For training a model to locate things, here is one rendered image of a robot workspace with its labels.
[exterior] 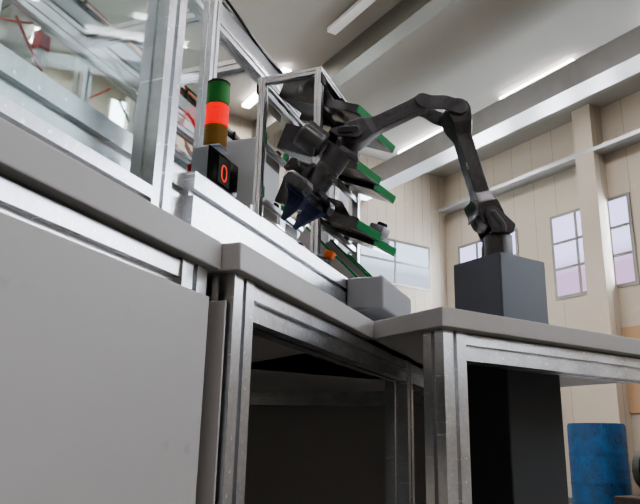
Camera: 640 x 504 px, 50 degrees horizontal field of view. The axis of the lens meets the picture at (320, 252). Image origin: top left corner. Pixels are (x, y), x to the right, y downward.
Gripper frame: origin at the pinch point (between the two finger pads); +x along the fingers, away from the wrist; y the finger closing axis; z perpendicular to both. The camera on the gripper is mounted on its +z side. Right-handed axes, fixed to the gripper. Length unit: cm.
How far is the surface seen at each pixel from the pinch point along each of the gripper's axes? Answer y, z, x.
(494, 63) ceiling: -665, 272, -328
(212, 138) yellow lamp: 21.3, 14.7, -1.6
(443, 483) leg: 35, -64, 21
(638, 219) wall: -812, 36, -282
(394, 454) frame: 2, -50, 28
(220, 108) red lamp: 20.6, 18.1, -7.9
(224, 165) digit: 19.0, 9.9, 1.5
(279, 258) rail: 49, -30, 9
